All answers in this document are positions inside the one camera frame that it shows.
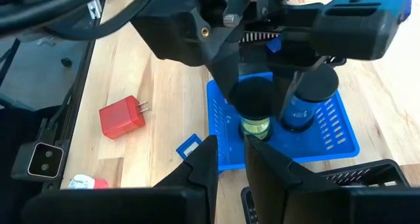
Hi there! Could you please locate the blue plastic basket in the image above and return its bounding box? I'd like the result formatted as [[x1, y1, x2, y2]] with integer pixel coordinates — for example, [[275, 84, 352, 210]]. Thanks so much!
[[205, 71, 361, 172]]

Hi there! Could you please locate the silver metal bracket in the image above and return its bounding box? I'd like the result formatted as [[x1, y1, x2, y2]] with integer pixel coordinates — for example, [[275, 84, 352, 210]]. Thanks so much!
[[87, 0, 103, 20]]

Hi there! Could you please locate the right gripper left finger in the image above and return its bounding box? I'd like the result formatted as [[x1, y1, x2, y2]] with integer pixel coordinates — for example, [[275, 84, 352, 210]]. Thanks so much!
[[21, 134, 220, 224]]

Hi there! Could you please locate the black table-level camera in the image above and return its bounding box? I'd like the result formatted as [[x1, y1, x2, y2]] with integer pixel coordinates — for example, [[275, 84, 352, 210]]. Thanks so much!
[[11, 118, 66, 190]]

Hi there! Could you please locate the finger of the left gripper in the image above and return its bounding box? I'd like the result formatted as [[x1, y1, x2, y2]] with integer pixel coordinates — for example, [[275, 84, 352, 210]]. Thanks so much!
[[208, 63, 245, 99], [274, 68, 316, 118]]

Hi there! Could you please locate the black metal table frame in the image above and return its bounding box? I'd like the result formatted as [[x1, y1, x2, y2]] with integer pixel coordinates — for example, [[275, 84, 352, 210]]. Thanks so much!
[[42, 39, 99, 185]]

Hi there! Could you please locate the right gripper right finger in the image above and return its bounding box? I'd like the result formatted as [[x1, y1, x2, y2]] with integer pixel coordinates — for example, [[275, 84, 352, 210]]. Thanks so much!
[[244, 135, 420, 224]]

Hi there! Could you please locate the red multiport USB charger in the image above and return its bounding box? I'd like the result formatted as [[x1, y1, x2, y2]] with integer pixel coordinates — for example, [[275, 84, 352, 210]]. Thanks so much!
[[98, 95, 150, 140]]

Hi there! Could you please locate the black plastic basket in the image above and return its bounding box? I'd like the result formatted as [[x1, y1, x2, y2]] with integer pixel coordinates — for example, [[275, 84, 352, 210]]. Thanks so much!
[[238, 32, 283, 44], [240, 158, 411, 224]]

